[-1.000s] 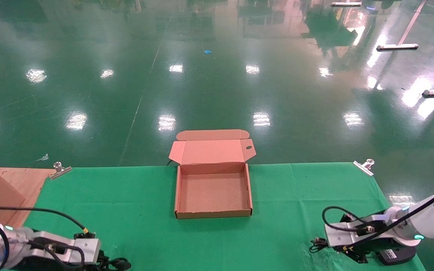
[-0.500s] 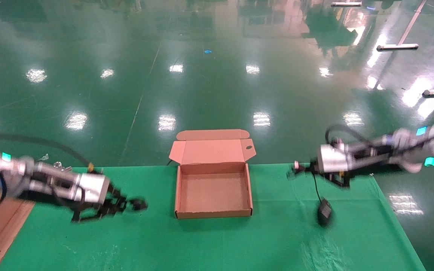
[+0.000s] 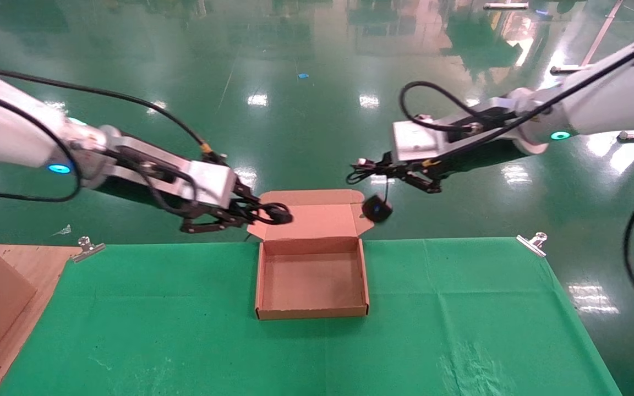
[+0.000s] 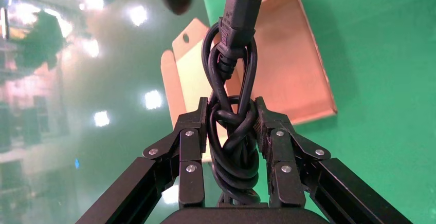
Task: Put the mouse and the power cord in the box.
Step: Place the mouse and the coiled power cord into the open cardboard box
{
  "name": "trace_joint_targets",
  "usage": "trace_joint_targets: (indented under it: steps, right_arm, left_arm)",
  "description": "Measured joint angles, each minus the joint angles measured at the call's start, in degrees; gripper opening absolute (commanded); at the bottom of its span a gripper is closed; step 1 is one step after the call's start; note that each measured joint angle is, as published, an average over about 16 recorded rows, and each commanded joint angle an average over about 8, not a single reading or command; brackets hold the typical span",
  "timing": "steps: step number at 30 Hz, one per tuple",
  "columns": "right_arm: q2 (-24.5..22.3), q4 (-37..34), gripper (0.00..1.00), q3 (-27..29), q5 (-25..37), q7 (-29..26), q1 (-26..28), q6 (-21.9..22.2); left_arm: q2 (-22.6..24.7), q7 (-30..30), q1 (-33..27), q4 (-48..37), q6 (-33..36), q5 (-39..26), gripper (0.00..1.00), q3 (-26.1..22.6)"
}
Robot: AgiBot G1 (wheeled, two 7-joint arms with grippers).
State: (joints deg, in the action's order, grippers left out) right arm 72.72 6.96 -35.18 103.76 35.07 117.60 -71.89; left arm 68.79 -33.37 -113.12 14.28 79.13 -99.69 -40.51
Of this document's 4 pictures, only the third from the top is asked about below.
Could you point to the silver left wrist box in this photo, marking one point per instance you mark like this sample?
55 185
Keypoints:
212 184

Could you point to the silver right wrist box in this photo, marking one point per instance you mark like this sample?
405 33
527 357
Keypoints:
416 140

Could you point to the silver wrist box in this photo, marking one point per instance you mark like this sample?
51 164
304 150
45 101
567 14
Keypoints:
212 184
416 140

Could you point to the white floor scrap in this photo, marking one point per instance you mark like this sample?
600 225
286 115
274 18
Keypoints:
64 230

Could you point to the white table foot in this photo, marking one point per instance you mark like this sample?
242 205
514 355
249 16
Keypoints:
507 6

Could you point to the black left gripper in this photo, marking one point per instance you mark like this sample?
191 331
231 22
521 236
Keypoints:
212 213

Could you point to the small open cardboard mailer box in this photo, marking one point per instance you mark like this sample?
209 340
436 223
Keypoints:
311 286

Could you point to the silver binder clip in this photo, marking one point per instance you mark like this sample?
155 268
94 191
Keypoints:
87 248
531 243

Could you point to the green tablecloth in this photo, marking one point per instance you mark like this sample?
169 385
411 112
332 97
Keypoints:
460 330

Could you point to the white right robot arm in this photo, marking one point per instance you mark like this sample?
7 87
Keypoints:
614 93

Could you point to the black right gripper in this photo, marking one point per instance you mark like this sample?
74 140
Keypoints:
460 159

